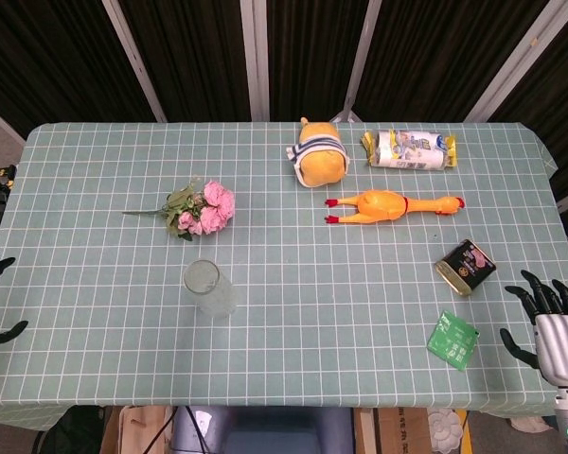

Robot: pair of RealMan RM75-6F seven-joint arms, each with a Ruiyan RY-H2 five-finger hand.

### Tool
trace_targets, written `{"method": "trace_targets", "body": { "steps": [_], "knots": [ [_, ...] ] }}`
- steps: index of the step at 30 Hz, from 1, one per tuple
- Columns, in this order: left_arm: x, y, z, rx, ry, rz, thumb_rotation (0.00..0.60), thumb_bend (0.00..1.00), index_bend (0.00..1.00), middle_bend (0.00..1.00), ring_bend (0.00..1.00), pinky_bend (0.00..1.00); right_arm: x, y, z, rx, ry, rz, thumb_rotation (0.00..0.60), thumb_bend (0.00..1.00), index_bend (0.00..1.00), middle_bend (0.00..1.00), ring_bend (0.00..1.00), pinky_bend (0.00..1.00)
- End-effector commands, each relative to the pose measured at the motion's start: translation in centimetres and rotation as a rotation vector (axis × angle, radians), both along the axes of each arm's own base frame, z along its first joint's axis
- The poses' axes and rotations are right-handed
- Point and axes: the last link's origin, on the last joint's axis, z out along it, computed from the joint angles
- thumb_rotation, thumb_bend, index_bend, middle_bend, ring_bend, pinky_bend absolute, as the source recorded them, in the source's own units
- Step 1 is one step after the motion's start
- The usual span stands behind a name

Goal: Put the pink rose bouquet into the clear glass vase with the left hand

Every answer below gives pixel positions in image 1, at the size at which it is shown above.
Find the clear glass vase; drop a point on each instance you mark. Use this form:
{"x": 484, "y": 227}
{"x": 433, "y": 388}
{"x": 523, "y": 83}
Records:
{"x": 210, "y": 289}

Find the black luncheon meat can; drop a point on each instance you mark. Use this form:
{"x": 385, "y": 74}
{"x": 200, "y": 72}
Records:
{"x": 465, "y": 267}

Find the black bag under table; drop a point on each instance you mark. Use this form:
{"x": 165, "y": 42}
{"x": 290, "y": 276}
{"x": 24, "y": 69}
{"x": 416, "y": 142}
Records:
{"x": 71, "y": 431}

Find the wooden board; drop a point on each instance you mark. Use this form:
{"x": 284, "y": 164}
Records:
{"x": 137, "y": 429}

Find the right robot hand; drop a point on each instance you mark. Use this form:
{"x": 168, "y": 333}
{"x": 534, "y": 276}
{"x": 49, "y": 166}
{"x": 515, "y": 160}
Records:
{"x": 556, "y": 331}

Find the yellow plush toy striped shirt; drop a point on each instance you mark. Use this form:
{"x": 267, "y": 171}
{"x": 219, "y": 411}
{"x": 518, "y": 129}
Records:
{"x": 319, "y": 156}

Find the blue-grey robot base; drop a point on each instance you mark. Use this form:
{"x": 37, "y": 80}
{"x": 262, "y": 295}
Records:
{"x": 265, "y": 429}

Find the pink artificial flower bouquet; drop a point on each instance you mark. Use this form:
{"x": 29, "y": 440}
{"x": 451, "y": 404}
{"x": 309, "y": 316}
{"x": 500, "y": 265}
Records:
{"x": 207, "y": 208}

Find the white and yellow snack bag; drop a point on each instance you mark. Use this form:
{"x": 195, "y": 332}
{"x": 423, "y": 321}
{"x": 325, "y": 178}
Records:
{"x": 409, "y": 149}

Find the green sachet packet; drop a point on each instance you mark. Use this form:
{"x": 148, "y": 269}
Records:
{"x": 452, "y": 343}

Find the orange rubber chicken toy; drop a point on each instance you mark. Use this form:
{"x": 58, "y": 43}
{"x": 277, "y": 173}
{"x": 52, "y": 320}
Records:
{"x": 388, "y": 206}

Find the green checkered tablecloth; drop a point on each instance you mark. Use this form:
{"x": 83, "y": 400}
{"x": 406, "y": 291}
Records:
{"x": 284, "y": 302}

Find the cardboard box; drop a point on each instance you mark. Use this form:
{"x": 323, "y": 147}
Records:
{"x": 402, "y": 431}

